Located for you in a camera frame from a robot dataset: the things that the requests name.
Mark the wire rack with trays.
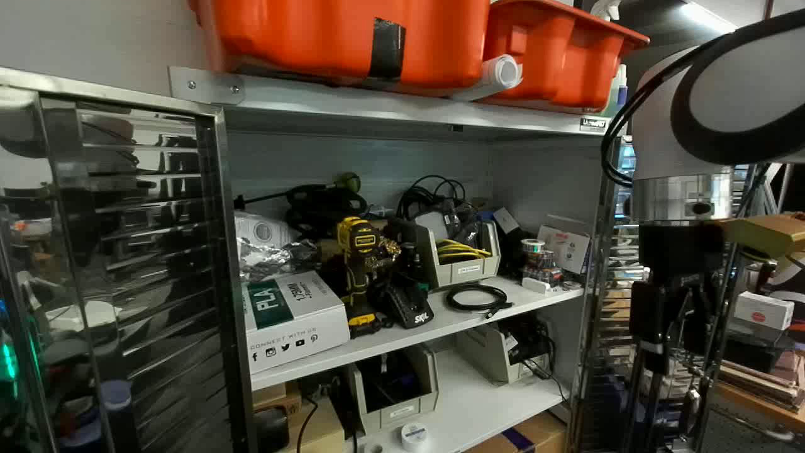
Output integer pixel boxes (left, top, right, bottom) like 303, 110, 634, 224
576, 159, 805, 453

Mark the grey bin with black items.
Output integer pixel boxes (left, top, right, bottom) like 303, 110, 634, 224
344, 343, 442, 435

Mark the white box with red label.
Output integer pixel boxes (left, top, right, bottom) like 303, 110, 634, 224
732, 289, 798, 333

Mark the steel tray rack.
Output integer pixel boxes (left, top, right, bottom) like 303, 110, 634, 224
0, 66, 257, 453

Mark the white box with green label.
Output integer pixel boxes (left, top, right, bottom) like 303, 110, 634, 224
240, 268, 352, 377

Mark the metal shelf unit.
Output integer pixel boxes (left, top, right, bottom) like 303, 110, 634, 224
165, 62, 616, 453

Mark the white rolled tube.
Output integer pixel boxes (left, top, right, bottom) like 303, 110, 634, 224
449, 53, 525, 106

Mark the black cable bundle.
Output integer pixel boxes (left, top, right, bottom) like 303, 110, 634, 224
394, 172, 469, 227

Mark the clear plastic bag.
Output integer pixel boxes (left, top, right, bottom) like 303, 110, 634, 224
230, 209, 297, 281

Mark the yellow black cordless drill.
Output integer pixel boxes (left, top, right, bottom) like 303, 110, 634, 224
333, 214, 403, 338

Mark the grey bin with yellow cable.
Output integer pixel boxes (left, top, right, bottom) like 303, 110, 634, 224
415, 219, 505, 291

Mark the brown cardboard box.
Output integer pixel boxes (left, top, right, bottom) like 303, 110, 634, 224
464, 407, 574, 453

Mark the small orange plastic bin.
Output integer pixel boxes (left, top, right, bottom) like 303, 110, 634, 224
482, 0, 650, 112

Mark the white spray bottle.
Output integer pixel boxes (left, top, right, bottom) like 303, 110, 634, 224
577, 0, 629, 24

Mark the large orange plastic bin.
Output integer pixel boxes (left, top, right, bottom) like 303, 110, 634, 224
185, 0, 492, 90

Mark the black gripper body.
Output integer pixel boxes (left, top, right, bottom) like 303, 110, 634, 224
635, 219, 728, 291

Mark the black battery charger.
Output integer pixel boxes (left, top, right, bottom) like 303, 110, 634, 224
379, 280, 438, 333

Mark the black power tool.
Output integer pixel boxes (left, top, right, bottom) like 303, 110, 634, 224
230, 172, 372, 242

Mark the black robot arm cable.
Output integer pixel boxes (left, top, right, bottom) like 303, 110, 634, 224
599, 5, 805, 188

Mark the white tape roll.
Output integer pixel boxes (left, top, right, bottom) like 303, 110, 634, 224
398, 419, 432, 450

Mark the yellow cable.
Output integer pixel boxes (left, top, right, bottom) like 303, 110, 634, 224
434, 236, 496, 261

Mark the grey bin with black cables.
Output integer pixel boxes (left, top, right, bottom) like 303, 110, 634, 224
453, 313, 559, 387

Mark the white cardboard card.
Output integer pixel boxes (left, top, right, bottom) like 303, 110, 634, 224
536, 219, 594, 277

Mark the yellowish wrist camera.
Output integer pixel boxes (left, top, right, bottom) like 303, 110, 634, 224
721, 211, 805, 258

